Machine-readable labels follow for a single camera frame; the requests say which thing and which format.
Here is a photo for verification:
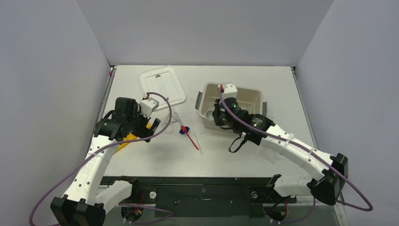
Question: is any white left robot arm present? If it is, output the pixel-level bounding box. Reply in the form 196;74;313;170
50;97;160;226

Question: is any small glass beaker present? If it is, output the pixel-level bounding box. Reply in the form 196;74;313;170
205;108;215;121

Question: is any clear glass stirring rod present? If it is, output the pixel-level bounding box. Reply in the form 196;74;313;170
191;128;203;155

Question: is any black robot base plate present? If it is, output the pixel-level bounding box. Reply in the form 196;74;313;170
100;176;301;218

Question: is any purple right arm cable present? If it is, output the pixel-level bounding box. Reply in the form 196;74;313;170
218;84;374;225

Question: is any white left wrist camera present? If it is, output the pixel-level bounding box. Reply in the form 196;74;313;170
139;95;159;119

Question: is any graduated cylinder blue base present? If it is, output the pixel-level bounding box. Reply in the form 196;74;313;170
174;112;190;135

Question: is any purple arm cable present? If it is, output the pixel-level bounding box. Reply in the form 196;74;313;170
218;84;374;225
28;91;173;226

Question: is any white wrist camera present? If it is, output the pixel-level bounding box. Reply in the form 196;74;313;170
219;83;238;99
139;95;159;119

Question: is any beige plastic bin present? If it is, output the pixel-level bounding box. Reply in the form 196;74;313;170
195;82;267;130

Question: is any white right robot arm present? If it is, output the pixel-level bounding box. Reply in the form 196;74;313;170
212;97;348;205

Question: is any yellow test tube rack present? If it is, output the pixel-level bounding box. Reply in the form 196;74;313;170
115;123;152;154

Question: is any white bin lid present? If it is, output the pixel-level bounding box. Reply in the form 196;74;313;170
139;65;186;106

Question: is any aluminium rail frame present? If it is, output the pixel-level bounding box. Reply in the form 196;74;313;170
62;184;346;226

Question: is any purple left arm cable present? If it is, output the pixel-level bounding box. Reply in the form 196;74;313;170
28;91;173;226

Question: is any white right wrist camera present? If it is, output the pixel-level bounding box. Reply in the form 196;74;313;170
219;83;238;99

